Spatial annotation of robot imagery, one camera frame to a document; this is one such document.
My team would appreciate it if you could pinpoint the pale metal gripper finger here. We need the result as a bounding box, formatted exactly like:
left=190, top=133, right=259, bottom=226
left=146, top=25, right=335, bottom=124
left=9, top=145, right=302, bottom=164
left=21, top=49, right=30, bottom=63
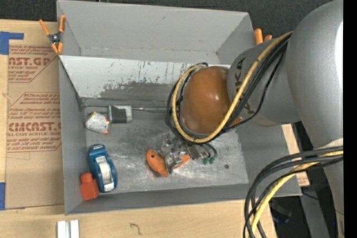
left=165, top=156, right=182, bottom=174

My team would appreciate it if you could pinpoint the orange toy carrot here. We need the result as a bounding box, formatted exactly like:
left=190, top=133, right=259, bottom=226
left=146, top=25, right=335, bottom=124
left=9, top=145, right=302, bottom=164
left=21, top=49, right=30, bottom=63
left=145, top=149, right=193, bottom=178

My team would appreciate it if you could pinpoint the blue tape dispenser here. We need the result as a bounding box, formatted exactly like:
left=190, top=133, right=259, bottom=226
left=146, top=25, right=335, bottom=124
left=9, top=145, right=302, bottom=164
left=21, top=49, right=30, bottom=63
left=88, top=143, right=118, bottom=193

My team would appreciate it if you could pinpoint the white toy chicken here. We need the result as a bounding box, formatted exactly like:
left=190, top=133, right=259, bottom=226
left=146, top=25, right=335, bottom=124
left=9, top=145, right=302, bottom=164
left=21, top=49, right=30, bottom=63
left=84, top=111, right=110, bottom=135

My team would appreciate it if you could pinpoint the red-orange plastic block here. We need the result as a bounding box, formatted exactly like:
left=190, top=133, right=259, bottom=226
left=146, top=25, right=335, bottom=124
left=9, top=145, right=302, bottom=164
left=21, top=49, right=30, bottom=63
left=79, top=172, right=100, bottom=201

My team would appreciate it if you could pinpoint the grey metal bin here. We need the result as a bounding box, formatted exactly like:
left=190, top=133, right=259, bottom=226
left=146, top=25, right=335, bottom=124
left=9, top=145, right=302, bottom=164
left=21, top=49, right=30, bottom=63
left=56, top=0, right=303, bottom=216

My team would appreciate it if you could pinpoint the brown cardboard board red print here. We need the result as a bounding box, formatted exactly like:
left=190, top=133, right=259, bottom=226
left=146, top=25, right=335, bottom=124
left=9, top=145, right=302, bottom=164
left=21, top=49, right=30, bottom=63
left=0, top=18, right=66, bottom=211

